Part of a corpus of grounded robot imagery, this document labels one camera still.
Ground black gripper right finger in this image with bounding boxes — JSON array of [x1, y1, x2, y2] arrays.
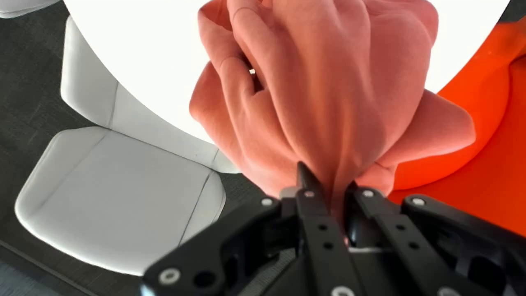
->
[[345, 184, 491, 296]]

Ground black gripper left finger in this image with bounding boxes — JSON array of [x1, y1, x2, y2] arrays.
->
[[296, 162, 356, 296]]

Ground orange sweater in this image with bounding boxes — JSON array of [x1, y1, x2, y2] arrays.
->
[[189, 0, 475, 197]]

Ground gray armchair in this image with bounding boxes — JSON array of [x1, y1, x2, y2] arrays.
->
[[14, 19, 235, 276]]

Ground orange chair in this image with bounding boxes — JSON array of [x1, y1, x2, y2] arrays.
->
[[389, 16, 526, 235]]

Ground round white table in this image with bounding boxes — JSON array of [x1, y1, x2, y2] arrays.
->
[[62, 0, 509, 139]]

